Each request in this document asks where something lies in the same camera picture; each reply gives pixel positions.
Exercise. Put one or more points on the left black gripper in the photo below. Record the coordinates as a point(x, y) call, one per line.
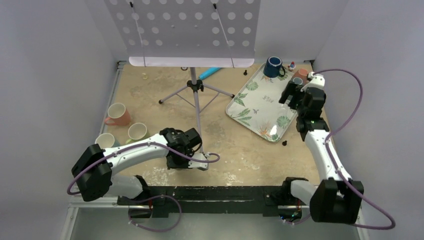
point(170, 163)

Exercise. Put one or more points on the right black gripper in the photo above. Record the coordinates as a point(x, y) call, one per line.
point(294, 90)

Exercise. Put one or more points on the light green mug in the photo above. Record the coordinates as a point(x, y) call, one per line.
point(137, 132)

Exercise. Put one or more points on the light blue faceted mug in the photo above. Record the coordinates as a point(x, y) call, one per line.
point(107, 140)

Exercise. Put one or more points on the salmon pink mug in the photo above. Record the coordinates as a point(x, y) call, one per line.
point(117, 115)

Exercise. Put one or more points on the dark teal mug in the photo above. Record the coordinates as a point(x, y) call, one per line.
point(297, 81)

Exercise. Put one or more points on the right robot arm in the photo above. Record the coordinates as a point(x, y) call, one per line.
point(334, 200)

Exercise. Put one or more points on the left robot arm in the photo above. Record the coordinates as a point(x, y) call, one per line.
point(97, 171)

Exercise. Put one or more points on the orange mug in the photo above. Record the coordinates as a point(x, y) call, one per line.
point(301, 73)

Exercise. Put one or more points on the dark blue mug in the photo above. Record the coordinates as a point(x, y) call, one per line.
point(274, 67)

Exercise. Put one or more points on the floral serving tray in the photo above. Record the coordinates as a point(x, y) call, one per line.
point(256, 106)

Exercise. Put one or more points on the small gnome figurine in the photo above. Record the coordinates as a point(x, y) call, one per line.
point(292, 66)

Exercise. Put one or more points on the light blue cylinder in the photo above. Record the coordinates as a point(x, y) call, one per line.
point(210, 71)

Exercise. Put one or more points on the perforated music stand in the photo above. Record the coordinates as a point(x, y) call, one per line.
point(187, 33)

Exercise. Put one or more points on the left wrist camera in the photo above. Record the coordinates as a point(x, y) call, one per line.
point(201, 162)

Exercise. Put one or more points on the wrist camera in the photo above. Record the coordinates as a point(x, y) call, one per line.
point(201, 162)
point(315, 80)

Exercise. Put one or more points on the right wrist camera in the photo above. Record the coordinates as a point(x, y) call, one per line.
point(315, 80)

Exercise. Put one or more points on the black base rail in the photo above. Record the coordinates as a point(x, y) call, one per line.
point(267, 201)

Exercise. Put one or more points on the aluminium frame rail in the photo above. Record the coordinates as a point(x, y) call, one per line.
point(75, 204)

